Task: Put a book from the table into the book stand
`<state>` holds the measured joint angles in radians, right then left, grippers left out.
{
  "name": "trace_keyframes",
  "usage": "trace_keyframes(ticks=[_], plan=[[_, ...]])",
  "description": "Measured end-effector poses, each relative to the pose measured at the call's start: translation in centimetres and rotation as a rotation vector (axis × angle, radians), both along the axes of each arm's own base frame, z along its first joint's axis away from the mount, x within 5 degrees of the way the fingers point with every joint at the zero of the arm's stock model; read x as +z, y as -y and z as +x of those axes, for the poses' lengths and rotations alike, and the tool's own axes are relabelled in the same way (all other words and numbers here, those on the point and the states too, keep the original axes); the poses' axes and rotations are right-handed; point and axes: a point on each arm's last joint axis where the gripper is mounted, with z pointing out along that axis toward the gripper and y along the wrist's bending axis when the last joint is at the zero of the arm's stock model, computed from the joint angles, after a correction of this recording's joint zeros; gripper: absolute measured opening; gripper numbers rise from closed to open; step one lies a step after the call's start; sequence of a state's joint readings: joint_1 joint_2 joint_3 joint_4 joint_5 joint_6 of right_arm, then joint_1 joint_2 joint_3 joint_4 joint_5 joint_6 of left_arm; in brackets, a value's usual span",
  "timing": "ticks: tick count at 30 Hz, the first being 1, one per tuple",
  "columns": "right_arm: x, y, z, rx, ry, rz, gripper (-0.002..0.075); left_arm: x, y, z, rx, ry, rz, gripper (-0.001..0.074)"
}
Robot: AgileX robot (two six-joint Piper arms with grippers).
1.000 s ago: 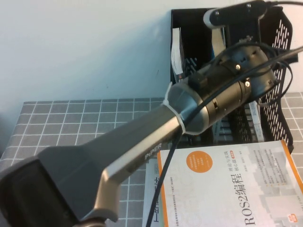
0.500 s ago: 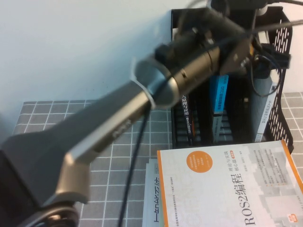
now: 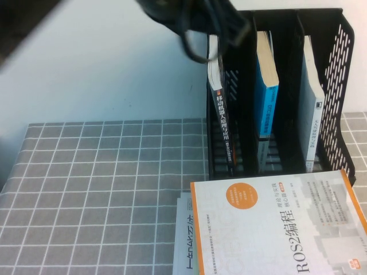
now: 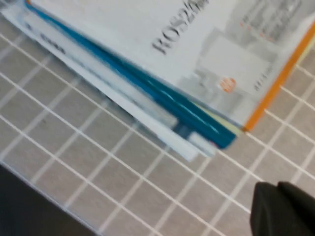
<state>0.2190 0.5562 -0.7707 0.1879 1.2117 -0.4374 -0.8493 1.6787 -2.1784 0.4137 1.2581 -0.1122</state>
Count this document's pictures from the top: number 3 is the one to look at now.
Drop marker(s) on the white self-driving book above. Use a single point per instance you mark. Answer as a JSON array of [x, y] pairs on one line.
[[312, 129]]

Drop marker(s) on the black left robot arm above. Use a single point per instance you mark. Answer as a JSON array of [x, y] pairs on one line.
[[17, 23]]

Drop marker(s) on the black spine book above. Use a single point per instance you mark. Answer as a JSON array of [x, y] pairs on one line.
[[222, 114]]

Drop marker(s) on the blue cover book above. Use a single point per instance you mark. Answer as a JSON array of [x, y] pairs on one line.
[[266, 114]]

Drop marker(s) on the white book black characters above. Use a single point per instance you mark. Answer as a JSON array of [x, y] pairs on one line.
[[183, 243]]

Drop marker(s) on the white orange-edged ROS2 book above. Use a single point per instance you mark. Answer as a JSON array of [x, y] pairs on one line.
[[258, 229]]

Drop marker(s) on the pale green cover book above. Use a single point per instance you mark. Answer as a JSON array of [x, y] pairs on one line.
[[197, 267]]

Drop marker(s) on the black plastic book stand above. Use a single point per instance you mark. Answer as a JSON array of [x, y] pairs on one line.
[[289, 57]]

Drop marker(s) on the grey checkered tablecloth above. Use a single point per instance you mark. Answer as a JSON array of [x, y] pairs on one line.
[[86, 186]]

